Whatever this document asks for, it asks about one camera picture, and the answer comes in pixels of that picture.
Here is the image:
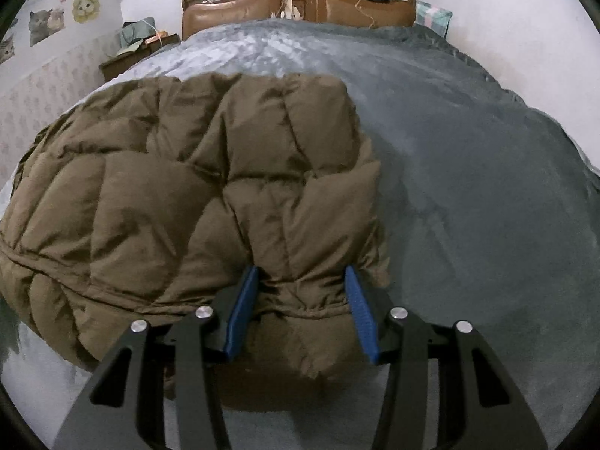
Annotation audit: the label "brown wooden headboard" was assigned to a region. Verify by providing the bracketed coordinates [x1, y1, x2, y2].
[181, 0, 418, 41]

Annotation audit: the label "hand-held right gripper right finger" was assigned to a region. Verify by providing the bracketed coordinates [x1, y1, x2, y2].
[345, 265, 549, 450]

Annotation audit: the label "cat wall stickers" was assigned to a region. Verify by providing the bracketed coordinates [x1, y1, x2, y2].
[0, 0, 100, 65]

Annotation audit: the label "brown puffer jacket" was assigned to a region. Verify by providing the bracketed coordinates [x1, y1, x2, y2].
[0, 73, 393, 408]

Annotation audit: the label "grey bed blanket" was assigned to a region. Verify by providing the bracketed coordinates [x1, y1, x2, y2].
[0, 19, 600, 450]

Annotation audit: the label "wooden nightstand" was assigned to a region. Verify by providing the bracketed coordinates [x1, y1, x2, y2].
[99, 34, 181, 82]

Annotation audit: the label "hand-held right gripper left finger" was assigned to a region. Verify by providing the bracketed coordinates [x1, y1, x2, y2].
[52, 265, 260, 450]

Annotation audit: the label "green cloth on nightstand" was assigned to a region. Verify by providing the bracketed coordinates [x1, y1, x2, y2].
[117, 17, 158, 56]

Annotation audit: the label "checked pillow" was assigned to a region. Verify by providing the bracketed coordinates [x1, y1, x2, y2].
[414, 2, 453, 40]

